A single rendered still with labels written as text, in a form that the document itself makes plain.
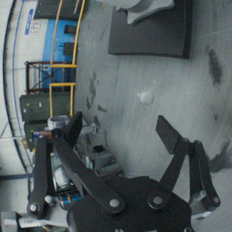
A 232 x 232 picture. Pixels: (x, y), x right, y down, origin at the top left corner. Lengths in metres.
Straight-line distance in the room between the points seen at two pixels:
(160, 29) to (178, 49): 0.08
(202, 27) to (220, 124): 0.23
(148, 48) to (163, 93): 0.14
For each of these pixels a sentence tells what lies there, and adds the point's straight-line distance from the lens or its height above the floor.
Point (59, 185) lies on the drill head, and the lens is 1.05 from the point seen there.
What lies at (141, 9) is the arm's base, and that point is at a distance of 0.39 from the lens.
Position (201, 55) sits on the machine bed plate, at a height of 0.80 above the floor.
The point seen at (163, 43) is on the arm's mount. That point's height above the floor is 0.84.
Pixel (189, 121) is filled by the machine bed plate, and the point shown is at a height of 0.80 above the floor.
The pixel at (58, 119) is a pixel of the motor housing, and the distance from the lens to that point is 1.09.
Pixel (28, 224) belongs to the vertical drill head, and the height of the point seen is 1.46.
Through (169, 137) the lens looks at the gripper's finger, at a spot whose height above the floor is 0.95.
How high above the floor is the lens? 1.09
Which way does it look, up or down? 31 degrees down
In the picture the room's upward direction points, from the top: 96 degrees counter-clockwise
